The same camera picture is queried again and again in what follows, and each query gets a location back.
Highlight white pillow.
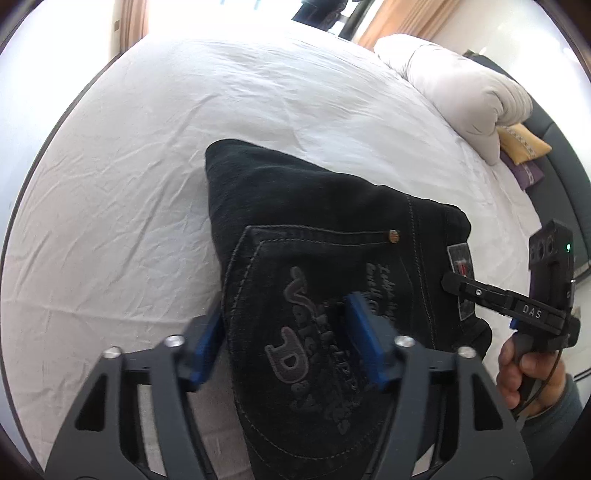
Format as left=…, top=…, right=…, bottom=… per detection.
left=373, top=33, right=534, bottom=166

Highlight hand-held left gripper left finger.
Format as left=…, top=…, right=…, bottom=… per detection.
left=44, top=293, right=227, bottom=480

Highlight purple pillow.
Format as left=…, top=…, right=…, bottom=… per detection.
left=501, top=152, right=546, bottom=192

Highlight yellow pillow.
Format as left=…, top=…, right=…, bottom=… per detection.
left=495, top=124, right=553, bottom=165

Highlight dark hanging clothes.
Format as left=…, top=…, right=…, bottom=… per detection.
left=291, top=0, right=375, bottom=38

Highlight black denim pants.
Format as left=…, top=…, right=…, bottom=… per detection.
left=204, top=138, right=492, bottom=480

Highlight tan curtain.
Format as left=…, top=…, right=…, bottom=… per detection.
left=355, top=0, right=460, bottom=51
left=121, top=0, right=149, bottom=49

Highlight person's right hand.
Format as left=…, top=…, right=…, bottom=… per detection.
left=496, top=335, right=566, bottom=414

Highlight white bed sheet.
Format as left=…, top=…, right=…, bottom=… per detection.
left=0, top=32, right=543, bottom=480

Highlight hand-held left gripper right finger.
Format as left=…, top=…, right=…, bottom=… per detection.
left=345, top=292, right=534, bottom=480

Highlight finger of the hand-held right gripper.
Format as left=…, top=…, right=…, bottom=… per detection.
left=441, top=271, right=511, bottom=309

